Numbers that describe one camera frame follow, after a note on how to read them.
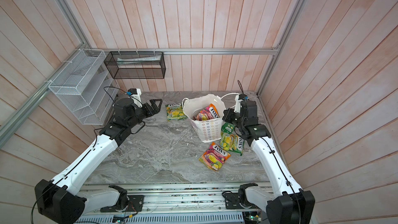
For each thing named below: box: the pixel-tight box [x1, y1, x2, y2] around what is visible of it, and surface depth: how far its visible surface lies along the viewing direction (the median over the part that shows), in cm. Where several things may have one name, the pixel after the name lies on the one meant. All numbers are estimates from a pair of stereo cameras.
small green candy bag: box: [220, 121, 236, 134], surface depth 100 cm
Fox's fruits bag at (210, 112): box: [192, 103, 221, 121], surface depth 94 cm
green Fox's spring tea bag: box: [165, 102, 188, 122], surface depth 109 cm
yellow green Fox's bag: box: [219, 123, 245, 157], surface depth 93 cm
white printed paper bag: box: [181, 94, 226, 144], surface depth 84 cm
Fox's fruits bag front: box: [197, 142, 232, 172], surface depth 87 cm
